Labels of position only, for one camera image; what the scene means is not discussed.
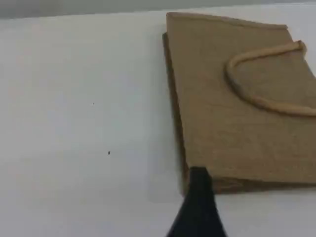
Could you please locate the brown jute tote bag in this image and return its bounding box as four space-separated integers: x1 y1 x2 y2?
162 11 316 198

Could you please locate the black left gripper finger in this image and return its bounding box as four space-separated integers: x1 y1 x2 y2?
164 166 229 237

